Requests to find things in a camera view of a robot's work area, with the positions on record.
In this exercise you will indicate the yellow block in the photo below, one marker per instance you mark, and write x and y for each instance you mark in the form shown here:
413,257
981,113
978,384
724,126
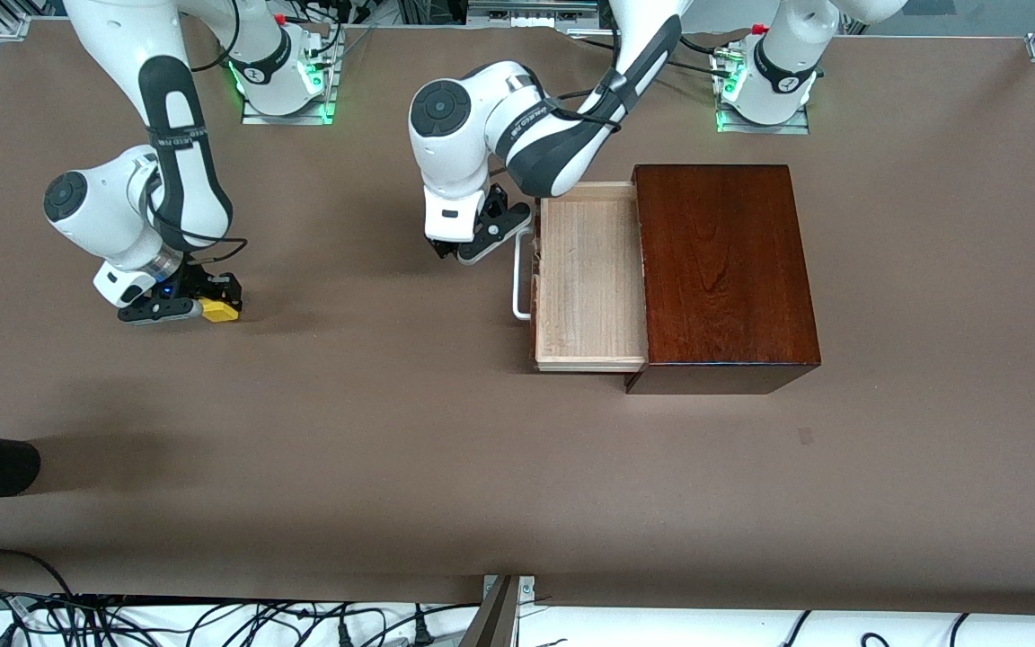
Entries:
219,312

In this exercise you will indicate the light wooden drawer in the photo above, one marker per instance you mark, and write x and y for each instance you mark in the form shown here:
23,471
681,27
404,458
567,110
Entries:
589,288

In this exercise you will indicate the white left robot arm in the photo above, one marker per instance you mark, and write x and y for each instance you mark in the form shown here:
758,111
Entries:
455,162

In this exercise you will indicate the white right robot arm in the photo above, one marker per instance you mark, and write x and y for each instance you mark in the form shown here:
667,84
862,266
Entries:
104,216

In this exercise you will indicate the brown table cover sheet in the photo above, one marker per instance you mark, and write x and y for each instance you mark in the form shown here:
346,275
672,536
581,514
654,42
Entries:
302,431

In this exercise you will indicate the dark brown wooden cabinet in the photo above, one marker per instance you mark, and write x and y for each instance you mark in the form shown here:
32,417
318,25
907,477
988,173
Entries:
724,261

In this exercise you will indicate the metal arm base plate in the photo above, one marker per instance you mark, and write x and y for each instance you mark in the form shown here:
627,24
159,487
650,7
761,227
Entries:
765,128
288,119

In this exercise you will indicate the aluminium frame with sockets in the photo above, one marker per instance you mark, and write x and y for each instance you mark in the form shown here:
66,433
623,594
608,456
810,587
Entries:
531,11

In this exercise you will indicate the aluminium camera post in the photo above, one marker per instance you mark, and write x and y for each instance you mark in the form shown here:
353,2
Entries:
495,620

